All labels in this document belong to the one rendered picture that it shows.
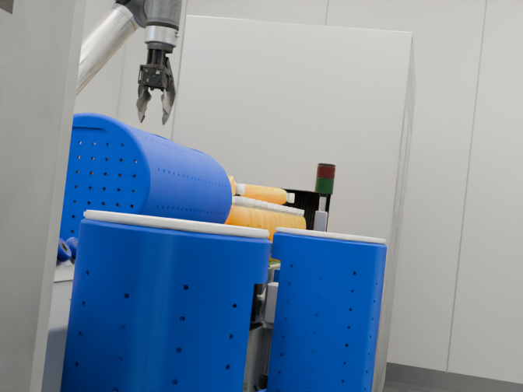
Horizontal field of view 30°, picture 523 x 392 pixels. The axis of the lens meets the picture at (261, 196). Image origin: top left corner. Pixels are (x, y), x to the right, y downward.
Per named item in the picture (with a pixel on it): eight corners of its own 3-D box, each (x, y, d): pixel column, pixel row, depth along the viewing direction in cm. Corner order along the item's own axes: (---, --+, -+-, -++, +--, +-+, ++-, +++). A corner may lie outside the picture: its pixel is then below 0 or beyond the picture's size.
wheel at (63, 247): (44, 241, 165) (54, 235, 165) (54, 240, 169) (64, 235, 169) (57, 264, 164) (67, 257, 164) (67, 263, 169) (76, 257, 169)
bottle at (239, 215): (218, 261, 302) (225, 201, 303) (231, 262, 308) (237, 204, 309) (237, 264, 298) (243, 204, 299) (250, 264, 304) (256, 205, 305)
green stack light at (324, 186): (313, 192, 323) (314, 177, 323) (315, 193, 330) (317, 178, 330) (331, 194, 322) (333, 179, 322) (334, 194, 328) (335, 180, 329)
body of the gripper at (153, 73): (135, 85, 262) (141, 41, 262) (145, 90, 270) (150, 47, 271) (163, 88, 260) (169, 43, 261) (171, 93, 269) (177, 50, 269)
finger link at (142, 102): (126, 117, 264) (138, 85, 263) (132, 119, 269) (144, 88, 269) (136, 120, 263) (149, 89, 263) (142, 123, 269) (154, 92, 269)
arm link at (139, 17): (140, -14, 282) (152, -22, 271) (169, 15, 286) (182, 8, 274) (119, 8, 280) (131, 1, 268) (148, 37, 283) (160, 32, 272)
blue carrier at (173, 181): (13, 243, 205) (24, 108, 206) (135, 241, 291) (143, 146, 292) (144, 253, 200) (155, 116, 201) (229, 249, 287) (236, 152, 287)
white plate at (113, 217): (173, 221, 126) (173, 230, 126) (307, 234, 147) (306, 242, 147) (46, 205, 145) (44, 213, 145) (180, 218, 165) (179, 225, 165)
